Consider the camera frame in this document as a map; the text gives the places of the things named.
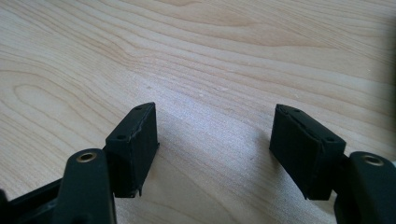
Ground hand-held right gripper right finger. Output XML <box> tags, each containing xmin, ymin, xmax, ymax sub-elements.
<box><xmin>269</xmin><ymin>104</ymin><xmax>347</xmax><ymax>201</ymax></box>

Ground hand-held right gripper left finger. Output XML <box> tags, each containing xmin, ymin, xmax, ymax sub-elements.
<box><xmin>104</xmin><ymin>102</ymin><xmax>161</xmax><ymax>199</ymax></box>

